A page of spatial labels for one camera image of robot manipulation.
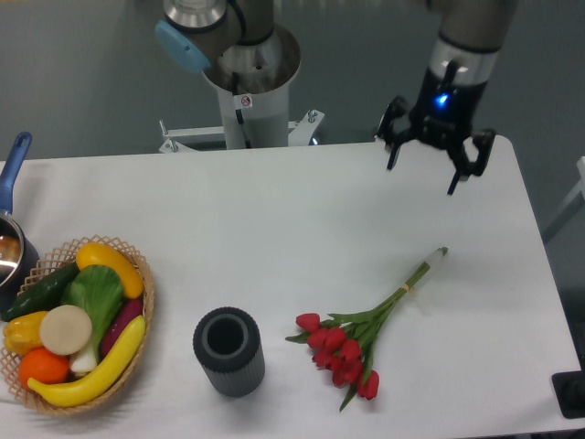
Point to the yellow squash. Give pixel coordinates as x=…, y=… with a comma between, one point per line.
x=95, y=253

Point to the green cucumber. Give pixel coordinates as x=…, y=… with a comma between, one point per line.
x=44, y=295

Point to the purple eggplant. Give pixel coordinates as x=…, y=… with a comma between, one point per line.
x=129, y=311

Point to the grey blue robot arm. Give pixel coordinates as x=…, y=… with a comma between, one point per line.
x=471, y=31

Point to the orange fruit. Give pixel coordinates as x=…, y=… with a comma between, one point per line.
x=42, y=365

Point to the white frame at right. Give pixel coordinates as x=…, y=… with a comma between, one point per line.
x=570, y=205

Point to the woven wicker basket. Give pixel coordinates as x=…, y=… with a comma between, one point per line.
x=59, y=257

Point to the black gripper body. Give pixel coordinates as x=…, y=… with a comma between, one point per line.
x=443, y=114

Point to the black device at edge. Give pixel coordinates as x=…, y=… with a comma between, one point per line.
x=569, y=389

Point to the yellow banana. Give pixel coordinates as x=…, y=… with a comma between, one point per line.
x=93, y=385

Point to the yellow bell pepper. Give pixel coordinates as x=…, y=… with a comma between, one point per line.
x=22, y=334

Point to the beige round disc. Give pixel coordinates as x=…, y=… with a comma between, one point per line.
x=65, y=330

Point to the blue handled saucepan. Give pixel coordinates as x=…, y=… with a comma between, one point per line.
x=18, y=254

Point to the dark grey ribbed vase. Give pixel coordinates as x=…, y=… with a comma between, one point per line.
x=227, y=345

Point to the green bok choy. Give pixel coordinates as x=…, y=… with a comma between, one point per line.
x=97, y=290

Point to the red tulip bouquet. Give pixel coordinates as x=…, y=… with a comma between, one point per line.
x=344, y=344

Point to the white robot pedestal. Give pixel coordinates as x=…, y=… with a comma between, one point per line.
x=256, y=114

